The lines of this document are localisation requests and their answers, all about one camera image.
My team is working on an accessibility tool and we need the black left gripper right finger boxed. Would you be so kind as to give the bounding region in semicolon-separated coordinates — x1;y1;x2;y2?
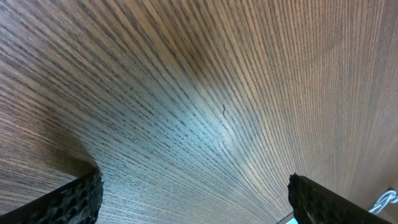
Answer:
287;174;390;224

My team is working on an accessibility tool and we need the blue smartphone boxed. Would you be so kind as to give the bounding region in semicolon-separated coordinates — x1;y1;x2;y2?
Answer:
286;218;298;224

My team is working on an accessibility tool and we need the white power strip cord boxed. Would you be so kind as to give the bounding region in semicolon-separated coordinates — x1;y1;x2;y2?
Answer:
368;189;398;215

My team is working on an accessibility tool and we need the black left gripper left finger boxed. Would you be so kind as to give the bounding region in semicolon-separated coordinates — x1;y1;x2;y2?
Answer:
1;169;103;224

